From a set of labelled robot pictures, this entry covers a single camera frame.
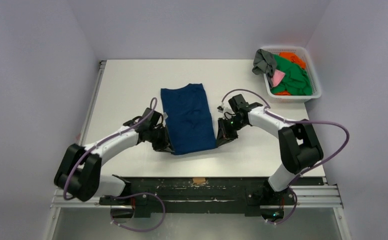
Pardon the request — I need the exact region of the aluminium frame rail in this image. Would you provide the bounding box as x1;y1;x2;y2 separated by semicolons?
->
49;185;343;209

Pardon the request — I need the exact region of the pink cloth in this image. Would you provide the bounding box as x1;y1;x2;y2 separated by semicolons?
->
271;69;286;87

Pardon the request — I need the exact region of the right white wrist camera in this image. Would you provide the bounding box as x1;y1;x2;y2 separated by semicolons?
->
216;102;226;114

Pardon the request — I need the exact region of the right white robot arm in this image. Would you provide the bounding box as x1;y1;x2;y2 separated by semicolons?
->
216;94;324;204

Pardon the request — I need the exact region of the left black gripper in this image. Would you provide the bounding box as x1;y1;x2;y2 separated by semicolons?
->
147;124;174;153

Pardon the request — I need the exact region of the grey t shirt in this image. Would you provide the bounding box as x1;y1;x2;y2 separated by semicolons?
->
252;49;277;77

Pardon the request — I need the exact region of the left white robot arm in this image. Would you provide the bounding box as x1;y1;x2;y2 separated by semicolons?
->
53;107;174;205

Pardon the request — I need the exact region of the white plastic laundry basket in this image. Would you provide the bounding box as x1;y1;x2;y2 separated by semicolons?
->
261;45;322;104

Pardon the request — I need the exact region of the brown tape piece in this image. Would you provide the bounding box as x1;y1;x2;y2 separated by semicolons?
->
192;177;207;186

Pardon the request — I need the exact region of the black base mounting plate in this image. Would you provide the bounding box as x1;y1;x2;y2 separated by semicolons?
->
97;176;325;220

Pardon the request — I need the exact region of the dark blue t shirt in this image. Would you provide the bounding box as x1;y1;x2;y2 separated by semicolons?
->
160;83;217;155

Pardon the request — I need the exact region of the green t shirt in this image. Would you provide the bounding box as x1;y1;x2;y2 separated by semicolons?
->
270;54;313;96

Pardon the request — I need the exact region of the orange t shirt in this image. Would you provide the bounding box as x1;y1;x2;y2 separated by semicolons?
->
279;51;307;70

